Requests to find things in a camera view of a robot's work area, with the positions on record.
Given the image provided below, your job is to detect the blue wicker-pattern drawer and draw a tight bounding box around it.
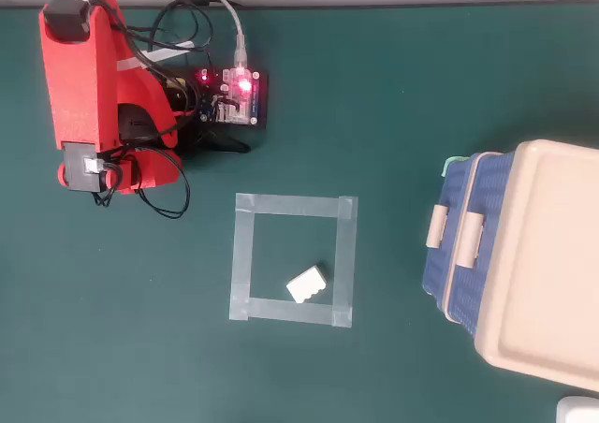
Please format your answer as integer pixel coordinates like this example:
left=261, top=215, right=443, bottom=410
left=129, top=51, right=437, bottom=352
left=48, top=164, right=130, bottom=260
left=420, top=153, right=478, bottom=316
left=446, top=150, right=519, bottom=347

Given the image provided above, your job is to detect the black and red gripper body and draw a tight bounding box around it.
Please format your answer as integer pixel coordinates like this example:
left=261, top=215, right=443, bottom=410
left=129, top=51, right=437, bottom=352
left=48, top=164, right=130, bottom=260
left=110, top=157, right=142, bottom=194

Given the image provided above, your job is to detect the green tape piece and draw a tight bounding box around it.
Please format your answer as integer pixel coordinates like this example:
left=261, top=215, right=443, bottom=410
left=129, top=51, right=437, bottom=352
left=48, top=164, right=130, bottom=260
left=441, top=154, right=470, bottom=180

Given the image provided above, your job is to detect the black elbow servo cable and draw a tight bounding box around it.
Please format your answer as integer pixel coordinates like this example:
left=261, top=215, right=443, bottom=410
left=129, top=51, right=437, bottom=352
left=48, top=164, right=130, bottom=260
left=88, top=0, right=158, bottom=71

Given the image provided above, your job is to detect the black wrist servo cable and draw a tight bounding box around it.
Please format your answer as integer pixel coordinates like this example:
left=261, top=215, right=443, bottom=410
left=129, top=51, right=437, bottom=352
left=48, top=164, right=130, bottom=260
left=91, top=158, right=192, bottom=221

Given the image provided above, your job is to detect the white band on arm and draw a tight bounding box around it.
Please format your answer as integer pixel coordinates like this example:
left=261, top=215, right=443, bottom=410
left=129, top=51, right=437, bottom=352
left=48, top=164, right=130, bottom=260
left=115, top=39, right=198, bottom=75

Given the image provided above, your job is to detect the beige plastic drawer cabinet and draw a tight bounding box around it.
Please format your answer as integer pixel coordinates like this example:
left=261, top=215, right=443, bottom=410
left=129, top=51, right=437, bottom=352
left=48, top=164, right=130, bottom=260
left=439, top=138, right=599, bottom=394

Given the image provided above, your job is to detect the grey USB cable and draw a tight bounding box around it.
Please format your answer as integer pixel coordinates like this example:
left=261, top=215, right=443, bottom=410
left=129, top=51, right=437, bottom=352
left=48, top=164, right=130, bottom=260
left=200, top=0, right=250, bottom=71

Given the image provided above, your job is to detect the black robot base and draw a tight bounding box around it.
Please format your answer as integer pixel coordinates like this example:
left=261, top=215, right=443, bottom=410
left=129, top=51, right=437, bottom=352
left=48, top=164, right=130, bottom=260
left=161, top=66, right=253, bottom=156

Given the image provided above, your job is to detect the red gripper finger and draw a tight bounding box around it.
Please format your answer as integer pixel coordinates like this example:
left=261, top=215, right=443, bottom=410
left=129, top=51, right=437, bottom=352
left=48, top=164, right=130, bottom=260
left=138, top=149, right=183, bottom=194

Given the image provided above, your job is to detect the translucent tape strip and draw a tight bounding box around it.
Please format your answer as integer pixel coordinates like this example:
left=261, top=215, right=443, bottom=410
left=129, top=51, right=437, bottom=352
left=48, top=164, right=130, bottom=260
left=228, top=295, right=354, bottom=329
left=228, top=193, right=256, bottom=323
left=235, top=192, right=359, bottom=221
left=329, top=195, right=359, bottom=329

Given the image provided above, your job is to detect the white box corner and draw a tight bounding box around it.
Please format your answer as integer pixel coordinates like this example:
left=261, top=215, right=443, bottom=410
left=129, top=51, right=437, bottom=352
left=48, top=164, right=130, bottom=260
left=555, top=395, right=599, bottom=423

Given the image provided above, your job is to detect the white cube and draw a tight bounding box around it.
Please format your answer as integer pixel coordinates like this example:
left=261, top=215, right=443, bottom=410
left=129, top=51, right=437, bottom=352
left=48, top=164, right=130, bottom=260
left=285, top=264, right=330, bottom=304

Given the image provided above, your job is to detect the controller circuit board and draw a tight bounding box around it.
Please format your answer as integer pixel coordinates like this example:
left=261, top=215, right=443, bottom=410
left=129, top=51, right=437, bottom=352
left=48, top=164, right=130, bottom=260
left=193, top=66, right=270, bottom=131

